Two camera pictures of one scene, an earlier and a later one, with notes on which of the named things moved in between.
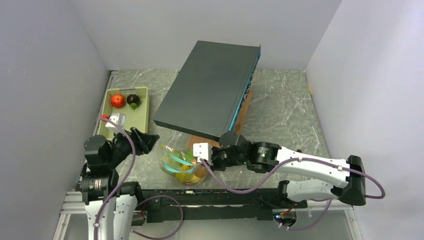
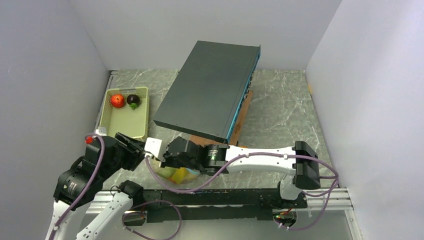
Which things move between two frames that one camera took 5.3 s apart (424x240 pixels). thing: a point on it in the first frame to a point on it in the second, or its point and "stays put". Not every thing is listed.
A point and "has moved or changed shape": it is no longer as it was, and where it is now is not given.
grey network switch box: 207,97 stays put
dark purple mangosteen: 133,100 stays put
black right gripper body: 221,159 to 171,160
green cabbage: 186,154 has moved or changed shape
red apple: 117,100 stays put
